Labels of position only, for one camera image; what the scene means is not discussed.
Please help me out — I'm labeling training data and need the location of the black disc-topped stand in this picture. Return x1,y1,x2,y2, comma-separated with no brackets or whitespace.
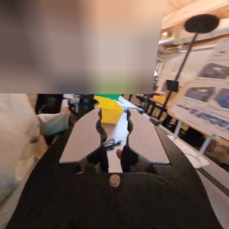
161,14,220,117

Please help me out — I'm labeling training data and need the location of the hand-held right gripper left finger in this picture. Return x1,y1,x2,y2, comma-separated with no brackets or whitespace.
59,108,109,172

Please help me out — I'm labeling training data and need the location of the green plastic bin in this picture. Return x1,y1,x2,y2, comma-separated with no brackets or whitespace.
94,94,120,100

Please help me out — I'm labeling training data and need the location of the person's left forearm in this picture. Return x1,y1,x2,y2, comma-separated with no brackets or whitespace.
37,112,72,138

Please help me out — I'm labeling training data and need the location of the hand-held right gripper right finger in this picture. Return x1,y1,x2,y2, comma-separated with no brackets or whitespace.
120,108,170,173

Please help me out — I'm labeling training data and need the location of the plywood poster board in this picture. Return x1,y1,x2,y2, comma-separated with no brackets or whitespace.
169,79,229,145

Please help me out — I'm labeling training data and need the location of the black usb hub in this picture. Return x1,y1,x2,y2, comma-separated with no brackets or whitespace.
79,94,99,119

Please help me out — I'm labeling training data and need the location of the black flat panel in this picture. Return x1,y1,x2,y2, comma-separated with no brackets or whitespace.
166,80,180,93

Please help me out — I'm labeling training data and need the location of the yellow plastic bin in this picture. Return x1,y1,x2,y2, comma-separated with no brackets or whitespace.
154,95,167,104
94,96,125,124

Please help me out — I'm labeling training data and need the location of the thin black usb cable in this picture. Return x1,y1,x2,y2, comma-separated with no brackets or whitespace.
102,138,124,150

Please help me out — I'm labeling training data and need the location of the instruction poster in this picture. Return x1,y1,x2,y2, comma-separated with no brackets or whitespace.
169,37,229,142

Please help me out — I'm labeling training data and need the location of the person's left hand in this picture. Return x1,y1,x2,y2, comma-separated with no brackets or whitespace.
68,106,79,125

